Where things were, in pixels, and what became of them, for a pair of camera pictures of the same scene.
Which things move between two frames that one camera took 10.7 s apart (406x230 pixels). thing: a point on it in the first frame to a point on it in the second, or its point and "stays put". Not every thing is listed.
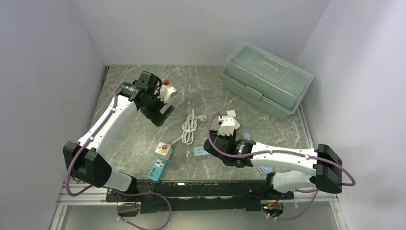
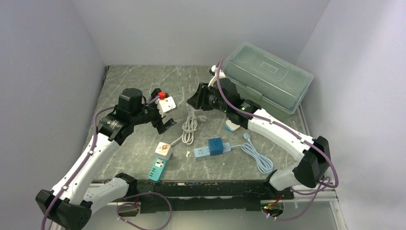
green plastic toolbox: x=265 y=80 stays put
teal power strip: x=158 y=169 stays put
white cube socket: x=163 y=150 stays put
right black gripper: x=231 y=138 to x=198 y=100
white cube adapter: x=229 y=125 to x=213 y=71
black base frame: x=158 y=196 stays put
